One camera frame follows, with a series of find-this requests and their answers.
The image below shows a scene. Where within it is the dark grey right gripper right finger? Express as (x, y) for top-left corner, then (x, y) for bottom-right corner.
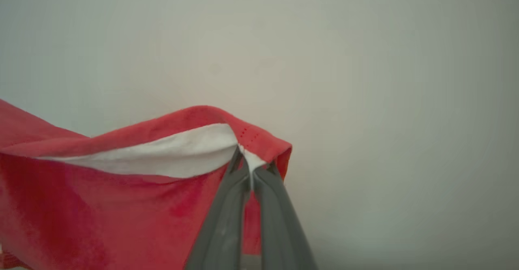
(252, 161), (319, 270)

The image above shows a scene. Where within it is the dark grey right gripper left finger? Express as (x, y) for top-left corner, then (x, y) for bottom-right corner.
(184, 146), (253, 270)

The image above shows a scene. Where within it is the red and white shirt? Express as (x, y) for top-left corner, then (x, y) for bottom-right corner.
(0, 99), (293, 270)

